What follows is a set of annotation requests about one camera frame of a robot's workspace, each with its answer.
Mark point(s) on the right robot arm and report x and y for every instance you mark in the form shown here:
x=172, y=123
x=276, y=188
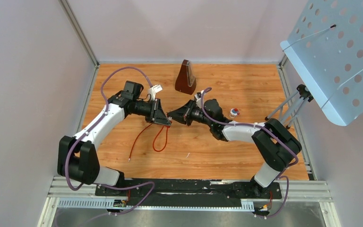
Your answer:
x=275, y=143

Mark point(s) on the blue perforated metal stand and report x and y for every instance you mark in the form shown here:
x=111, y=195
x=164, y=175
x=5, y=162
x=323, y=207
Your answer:
x=326, y=49

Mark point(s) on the white cable duct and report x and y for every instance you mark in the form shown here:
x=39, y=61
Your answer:
x=114, y=204

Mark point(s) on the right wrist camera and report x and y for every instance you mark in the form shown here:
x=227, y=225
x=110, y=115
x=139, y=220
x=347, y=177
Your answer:
x=198, y=96

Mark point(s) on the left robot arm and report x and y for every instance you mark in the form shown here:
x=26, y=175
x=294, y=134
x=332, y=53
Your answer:
x=77, y=157

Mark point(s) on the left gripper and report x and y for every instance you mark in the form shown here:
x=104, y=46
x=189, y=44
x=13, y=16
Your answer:
x=160, y=117

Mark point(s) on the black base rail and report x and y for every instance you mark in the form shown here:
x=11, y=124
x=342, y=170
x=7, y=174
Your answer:
x=194, y=191

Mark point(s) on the brown wooden metronome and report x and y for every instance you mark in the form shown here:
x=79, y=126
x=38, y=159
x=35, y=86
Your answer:
x=186, y=81

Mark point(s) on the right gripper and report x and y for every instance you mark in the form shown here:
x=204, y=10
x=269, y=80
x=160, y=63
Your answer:
x=184, y=114

